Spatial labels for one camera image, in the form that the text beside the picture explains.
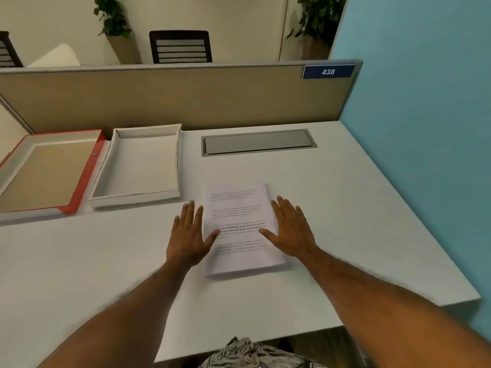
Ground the person's right hand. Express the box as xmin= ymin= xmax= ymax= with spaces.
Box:
xmin=259 ymin=195 xmax=319 ymax=261

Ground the person's left hand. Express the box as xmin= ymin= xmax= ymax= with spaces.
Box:
xmin=166 ymin=200 xmax=221 ymax=269

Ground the stack of printed white paper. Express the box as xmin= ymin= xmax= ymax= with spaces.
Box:
xmin=203 ymin=181 xmax=287 ymax=280

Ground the person's right forearm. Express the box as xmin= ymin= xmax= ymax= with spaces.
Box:
xmin=302 ymin=246 xmax=491 ymax=368

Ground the person's left forearm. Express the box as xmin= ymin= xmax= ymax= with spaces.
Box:
xmin=38 ymin=260 xmax=192 ymax=368

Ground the beige desk partition panel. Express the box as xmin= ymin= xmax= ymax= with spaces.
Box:
xmin=0 ymin=59 xmax=363 ymax=135

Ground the patterned black and white clothing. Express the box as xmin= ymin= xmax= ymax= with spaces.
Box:
xmin=197 ymin=336 xmax=327 ymax=368

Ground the red and white paper tray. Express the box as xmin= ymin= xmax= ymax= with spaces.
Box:
xmin=0 ymin=129 xmax=106 ymax=227

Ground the blue number label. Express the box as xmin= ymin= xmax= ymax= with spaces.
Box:
xmin=302 ymin=64 xmax=357 ymax=80

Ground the beige plant pot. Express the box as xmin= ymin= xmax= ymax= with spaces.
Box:
xmin=106 ymin=32 xmax=143 ymax=65
xmin=301 ymin=33 xmax=333 ymax=61

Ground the black slatted chair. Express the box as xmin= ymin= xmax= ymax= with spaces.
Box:
xmin=0 ymin=31 xmax=25 ymax=68
xmin=149 ymin=30 xmax=213 ymax=65

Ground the beige side partition panel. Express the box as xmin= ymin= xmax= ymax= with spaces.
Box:
xmin=0 ymin=95 xmax=36 ymax=166

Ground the green leafy plant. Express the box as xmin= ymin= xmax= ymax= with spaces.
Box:
xmin=286 ymin=0 xmax=348 ymax=42
xmin=93 ymin=0 xmax=133 ymax=39

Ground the white rounded chair back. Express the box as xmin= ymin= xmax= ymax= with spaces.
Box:
xmin=26 ymin=43 xmax=81 ymax=68

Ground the grey desk cable hatch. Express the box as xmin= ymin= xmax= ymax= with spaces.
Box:
xmin=201 ymin=129 xmax=318 ymax=158

